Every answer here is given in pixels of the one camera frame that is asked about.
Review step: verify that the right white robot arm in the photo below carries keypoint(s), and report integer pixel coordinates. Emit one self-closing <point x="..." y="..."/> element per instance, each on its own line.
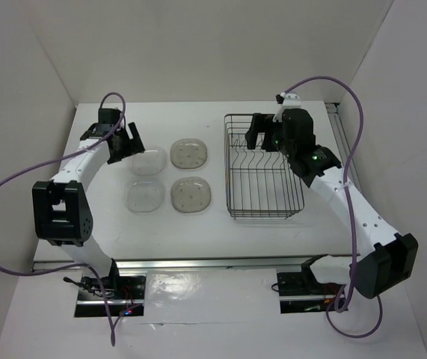
<point x="385" y="257"/>

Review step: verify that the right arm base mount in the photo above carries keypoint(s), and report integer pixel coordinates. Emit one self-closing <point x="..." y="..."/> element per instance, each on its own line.
<point x="296" y="295"/>

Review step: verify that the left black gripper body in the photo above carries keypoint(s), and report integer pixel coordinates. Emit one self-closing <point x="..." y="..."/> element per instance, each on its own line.
<point x="117" y="153"/>

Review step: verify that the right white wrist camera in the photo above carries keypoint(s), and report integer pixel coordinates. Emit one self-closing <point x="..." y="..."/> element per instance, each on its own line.
<point x="286" y="101"/>

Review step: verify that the wire dish rack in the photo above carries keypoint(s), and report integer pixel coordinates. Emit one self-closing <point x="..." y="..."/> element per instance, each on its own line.
<point x="258" y="184"/>

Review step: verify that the clear plate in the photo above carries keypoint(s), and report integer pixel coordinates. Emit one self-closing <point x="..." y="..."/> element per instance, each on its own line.
<point x="150" y="162"/>
<point x="144" y="196"/>

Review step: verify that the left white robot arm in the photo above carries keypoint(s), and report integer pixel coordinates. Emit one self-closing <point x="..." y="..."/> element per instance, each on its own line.
<point x="62" y="215"/>

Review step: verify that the front aluminium rail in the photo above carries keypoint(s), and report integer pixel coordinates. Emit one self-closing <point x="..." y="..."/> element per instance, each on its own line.
<point x="289" y="262"/>

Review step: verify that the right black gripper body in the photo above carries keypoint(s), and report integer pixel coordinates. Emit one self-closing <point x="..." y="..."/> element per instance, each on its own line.
<point x="288" y="146"/>

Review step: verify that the smoky plate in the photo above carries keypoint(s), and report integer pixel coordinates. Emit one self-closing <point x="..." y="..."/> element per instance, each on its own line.
<point x="188" y="153"/>
<point x="190" y="195"/>

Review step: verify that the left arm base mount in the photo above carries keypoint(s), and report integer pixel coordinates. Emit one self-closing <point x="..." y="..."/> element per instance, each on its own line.
<point x="127" y="298"/>

